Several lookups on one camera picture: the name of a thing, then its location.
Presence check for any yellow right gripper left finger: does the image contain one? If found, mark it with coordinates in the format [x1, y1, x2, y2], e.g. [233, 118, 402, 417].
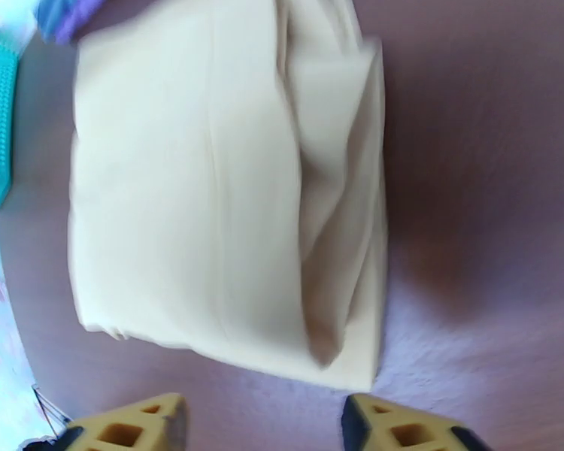
[20, 393, 188, 451]

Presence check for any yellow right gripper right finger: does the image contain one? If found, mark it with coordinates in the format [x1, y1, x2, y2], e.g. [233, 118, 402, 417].
[341, 393, 489, 451]

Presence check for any beige garment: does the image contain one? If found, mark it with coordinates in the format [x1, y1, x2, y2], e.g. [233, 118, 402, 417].
[67, 0, 389, 392]

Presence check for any purple shirt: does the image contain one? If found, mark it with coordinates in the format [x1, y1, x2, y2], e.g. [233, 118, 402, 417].
[51, 0, 116, 46]

